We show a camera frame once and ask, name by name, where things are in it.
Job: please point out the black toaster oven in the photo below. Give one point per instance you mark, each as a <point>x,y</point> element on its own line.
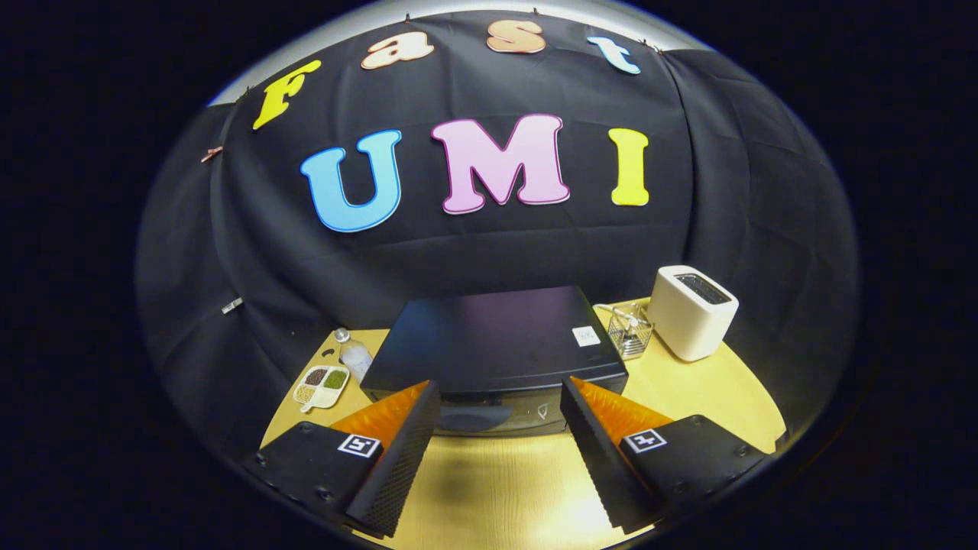
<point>489,336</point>

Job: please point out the white divided plate with beans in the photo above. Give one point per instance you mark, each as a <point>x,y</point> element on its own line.
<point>321,386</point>

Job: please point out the white pop-up toaster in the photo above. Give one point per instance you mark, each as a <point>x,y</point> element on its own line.
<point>688,321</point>

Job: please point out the clear plastic bottle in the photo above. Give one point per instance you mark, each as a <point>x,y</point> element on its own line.
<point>355,359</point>

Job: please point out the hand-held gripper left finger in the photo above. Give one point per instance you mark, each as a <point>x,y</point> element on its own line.
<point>405,458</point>

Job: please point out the small metal clip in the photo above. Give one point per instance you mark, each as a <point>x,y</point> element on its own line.
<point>231,305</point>

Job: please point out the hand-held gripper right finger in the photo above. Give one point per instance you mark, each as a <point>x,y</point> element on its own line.
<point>596,458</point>

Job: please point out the black backdrop cloth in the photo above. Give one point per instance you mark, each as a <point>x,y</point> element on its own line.
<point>726,191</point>

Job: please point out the small red clip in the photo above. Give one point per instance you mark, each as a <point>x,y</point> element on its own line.
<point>212,153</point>

